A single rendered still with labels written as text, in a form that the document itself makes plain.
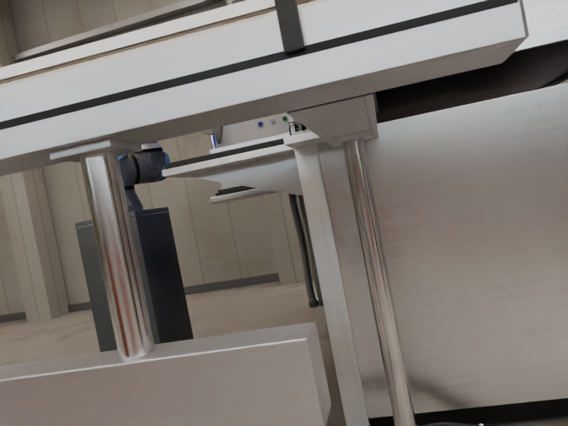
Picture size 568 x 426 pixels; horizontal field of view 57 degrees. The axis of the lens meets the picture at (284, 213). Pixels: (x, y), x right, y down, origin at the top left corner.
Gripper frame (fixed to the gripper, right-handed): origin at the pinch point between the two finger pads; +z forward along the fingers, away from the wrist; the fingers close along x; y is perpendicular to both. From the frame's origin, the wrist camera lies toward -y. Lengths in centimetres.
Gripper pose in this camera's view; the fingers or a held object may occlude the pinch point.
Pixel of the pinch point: (221, 139)
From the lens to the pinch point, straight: 162.8
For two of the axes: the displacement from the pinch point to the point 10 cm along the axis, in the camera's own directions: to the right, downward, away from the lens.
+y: -9.6, 1.8, 2.0
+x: -1.9, 0.6, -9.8
